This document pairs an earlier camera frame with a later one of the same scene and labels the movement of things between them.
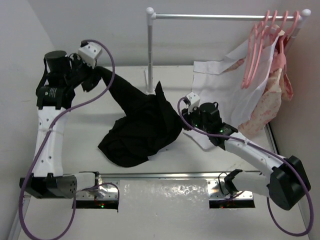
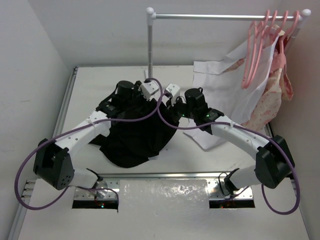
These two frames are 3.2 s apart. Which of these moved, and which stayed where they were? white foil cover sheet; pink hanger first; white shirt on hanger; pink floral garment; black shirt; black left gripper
Moved: black shirt; black left gripper
Stayed: pink hanger first; white shirt on hanger; white foil cover sheet; pink floral garment
